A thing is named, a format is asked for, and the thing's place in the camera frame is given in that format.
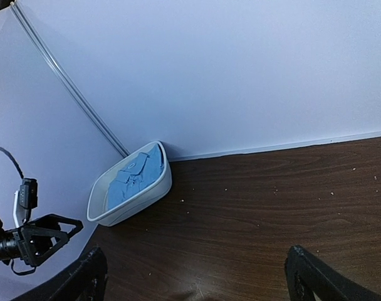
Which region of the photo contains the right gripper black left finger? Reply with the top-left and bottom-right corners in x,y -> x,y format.
15,246 -> 108,301

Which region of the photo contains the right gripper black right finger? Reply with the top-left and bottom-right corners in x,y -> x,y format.
284,245 -> 381,300

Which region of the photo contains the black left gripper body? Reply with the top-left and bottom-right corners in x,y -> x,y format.
0,214 -> 83,267

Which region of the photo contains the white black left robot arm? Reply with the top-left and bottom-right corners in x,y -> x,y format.
0,214 -> 83,276

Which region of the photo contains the white plastic laundry basket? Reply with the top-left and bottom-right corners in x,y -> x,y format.
86,141 -> 172,226

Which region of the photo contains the light blue folded shirt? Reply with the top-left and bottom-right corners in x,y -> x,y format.
107,145 -> 164,210

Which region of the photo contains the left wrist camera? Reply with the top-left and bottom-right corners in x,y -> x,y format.
13,178 -> 38,228

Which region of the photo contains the silver left corner post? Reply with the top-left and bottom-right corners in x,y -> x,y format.
10,1 -> 129,157

